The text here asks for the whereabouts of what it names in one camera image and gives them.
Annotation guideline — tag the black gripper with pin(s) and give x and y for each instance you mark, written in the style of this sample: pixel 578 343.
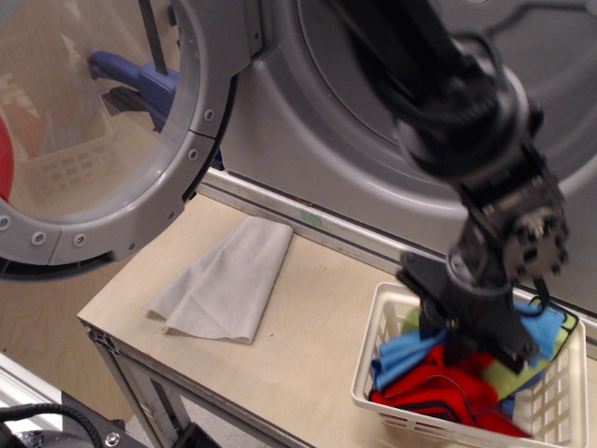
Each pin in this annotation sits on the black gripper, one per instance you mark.
pixel 469 296

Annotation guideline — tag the light blue cloth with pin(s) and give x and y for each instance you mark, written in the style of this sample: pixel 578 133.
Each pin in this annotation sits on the light blue cloth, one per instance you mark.
pixel 386 367

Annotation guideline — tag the red cloth with black print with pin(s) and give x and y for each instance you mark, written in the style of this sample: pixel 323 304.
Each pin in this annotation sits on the red cloth with black print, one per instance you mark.
pixel 457 394

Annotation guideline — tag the white plastic laundry basket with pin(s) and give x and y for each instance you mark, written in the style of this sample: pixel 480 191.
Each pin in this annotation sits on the white plastic laundry basket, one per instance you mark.
pixel 555 411

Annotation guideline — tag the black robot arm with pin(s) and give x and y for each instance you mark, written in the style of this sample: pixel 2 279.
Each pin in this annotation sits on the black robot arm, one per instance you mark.
pixel 461 117

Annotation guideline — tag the grey washing machine body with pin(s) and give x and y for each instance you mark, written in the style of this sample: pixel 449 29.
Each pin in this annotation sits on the grey washing machine body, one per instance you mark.
pixel 306 123

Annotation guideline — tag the round grey machine door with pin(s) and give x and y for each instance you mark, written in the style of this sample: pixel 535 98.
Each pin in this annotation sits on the round grey machine door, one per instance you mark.
pixel 217 41

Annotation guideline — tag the green cloth with black print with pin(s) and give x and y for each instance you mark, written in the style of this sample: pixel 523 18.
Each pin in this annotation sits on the green cloth with black print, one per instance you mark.
pixel 550 329

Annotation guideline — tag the grey folded cloth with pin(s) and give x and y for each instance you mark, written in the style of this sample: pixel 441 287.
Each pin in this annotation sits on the grey folded cloth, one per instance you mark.
pixel 222 295

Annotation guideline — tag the aluminium frame work table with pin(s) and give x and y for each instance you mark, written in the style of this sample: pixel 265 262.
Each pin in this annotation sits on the aluminium frame work table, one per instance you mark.
pixel 303 380

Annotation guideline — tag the blue clamp handle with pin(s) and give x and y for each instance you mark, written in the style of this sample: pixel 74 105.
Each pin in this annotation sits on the blue clamp handle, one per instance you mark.
pixel 156 91

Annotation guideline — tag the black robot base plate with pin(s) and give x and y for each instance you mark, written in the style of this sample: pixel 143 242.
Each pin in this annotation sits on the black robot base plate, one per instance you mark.
pixel 30 418

